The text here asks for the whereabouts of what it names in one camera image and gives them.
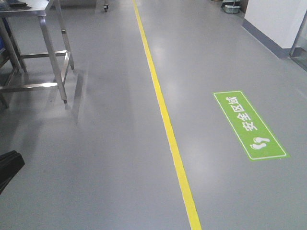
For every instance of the green safety floor sign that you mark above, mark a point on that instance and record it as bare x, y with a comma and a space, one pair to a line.
253, 133

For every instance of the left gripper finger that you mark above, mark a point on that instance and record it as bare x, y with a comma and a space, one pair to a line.
10, 164

